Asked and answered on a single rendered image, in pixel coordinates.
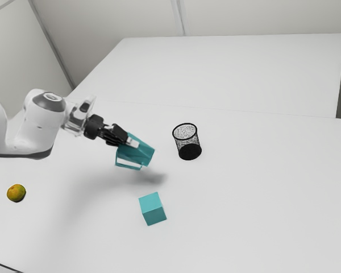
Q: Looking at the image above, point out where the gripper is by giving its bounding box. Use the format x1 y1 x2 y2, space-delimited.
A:
84 114 140 149

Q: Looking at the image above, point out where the teal faceted mug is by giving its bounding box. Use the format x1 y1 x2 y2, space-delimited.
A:
114 131 156 172

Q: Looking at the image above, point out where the black mesh pen holder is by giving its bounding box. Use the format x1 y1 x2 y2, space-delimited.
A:
172 122 203 161

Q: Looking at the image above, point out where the teal cube block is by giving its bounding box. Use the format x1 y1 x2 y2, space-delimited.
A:
138 191 168 227

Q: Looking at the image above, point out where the yellow-green round fruit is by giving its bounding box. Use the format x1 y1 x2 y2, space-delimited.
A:
7 184 27 203

